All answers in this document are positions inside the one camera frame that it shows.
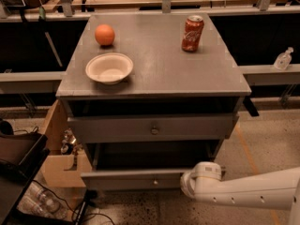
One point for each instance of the white paper bowl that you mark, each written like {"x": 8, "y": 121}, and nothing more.
{"x": 109, "y": 68}

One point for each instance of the red cola can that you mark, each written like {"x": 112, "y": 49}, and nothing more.
{"x": 193, "y": 30}

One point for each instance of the grey top drawer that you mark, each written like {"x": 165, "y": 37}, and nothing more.
{"x": 152, "y": 128}

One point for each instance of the clear plastic bottles bag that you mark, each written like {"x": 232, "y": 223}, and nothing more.
{"x": 38, "y": 200}

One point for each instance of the grey drawer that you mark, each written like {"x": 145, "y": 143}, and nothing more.
{"x": 152, "y": 128}
{"x": 129, "y": 166}

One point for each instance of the clear sanitizer pump bottle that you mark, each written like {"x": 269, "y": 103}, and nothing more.
{"x": 284, "y": 59}

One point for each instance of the orange ball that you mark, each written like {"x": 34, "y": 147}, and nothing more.
{"x": 104, "y": 35}

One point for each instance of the black plastic bin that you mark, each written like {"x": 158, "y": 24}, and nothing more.
{"x": 21, "y": 156}

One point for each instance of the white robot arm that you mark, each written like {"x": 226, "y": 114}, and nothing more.
{"x": 274, "y": 190}

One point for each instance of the grey wooden drawer cabinet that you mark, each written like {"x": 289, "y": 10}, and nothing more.
{"x": 165, "y": 80}

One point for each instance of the cardboard box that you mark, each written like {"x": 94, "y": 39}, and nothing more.
{"x": 61, "y": 171}

